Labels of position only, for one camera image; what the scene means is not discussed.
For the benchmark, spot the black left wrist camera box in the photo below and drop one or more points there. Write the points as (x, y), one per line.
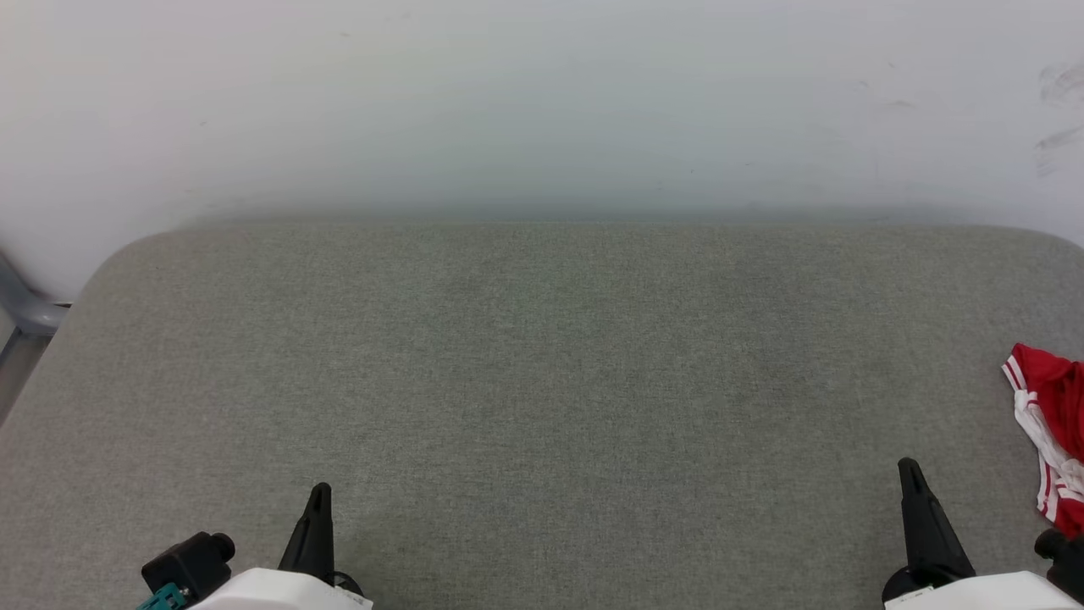
(186, 563)

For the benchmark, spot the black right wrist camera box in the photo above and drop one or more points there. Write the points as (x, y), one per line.
(1065, 563)

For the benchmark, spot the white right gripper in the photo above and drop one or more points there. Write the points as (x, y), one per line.
(991, 595)

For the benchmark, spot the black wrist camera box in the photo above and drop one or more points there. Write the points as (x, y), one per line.
(1065, 563)
(186, 563)

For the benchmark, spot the red and white jersey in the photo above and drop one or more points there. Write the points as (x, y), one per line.
(1059, 390)

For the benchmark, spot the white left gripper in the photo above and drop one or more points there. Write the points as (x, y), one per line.
(279, 593)

